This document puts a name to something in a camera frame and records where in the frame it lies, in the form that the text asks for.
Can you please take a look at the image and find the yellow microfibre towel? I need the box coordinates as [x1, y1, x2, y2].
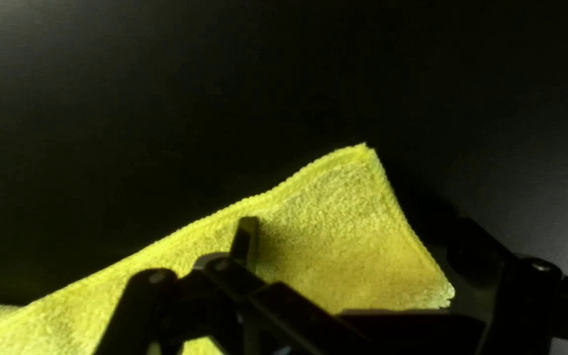
[0, 143, 456, 355]

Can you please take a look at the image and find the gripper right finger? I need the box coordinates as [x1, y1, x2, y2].
[446, 217, 568, 355]

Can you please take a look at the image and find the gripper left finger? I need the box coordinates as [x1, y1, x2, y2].
[94, 216, 363, 355]

